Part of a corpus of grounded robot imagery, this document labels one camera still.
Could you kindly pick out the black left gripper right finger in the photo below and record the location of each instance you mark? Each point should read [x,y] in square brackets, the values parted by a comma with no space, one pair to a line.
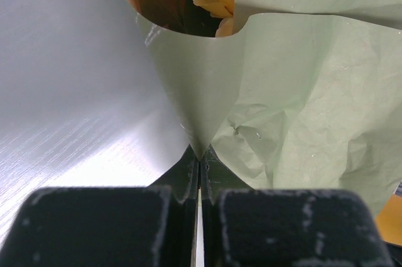
[284,227]

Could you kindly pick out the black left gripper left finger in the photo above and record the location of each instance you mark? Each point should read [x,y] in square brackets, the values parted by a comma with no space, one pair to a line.
[109,226]

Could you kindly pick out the green and peach wrapping paper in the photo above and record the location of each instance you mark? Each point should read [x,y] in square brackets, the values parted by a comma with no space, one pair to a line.
[303,94]

